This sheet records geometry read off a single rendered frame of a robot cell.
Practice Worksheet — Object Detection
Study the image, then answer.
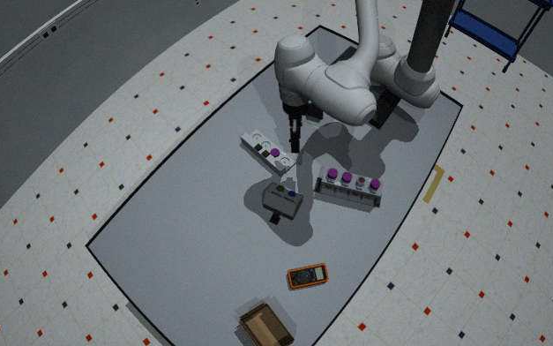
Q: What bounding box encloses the orange digital multimeter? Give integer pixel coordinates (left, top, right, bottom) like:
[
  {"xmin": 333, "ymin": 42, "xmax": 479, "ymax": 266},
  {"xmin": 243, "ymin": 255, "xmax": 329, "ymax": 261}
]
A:
[{"xmin": 288, "ymin": 264, "xmax": 329, "ymax": 289}]

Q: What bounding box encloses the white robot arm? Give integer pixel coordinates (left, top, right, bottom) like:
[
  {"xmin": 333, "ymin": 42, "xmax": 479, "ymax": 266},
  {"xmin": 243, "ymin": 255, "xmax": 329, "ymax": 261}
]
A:
[{"xmin": 274, "ymin": 0, "xmax": 456, "ymax": 126}]

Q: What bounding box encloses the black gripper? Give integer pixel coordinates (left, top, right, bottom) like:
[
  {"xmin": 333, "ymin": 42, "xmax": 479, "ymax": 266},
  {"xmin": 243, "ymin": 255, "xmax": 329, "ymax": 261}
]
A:
[{"xmin": 282, "ymin": 102, "xmax": 309, "ymax": 154}]

